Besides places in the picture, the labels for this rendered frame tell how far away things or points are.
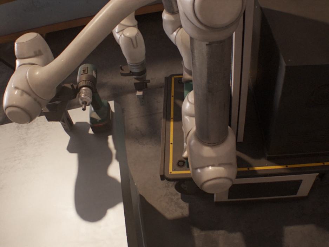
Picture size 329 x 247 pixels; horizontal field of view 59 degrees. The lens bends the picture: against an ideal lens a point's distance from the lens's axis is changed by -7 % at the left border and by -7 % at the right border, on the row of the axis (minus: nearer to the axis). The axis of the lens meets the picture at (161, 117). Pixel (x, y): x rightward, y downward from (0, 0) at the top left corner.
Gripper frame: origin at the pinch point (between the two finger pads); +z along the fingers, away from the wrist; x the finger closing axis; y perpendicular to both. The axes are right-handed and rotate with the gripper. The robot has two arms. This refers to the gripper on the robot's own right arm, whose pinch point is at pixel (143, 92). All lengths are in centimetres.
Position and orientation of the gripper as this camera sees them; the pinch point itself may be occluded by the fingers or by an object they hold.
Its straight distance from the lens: 165.2
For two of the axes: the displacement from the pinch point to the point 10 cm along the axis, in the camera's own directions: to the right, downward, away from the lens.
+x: 0.4, -7.3, 6.8
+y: 9.9, -0.5, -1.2
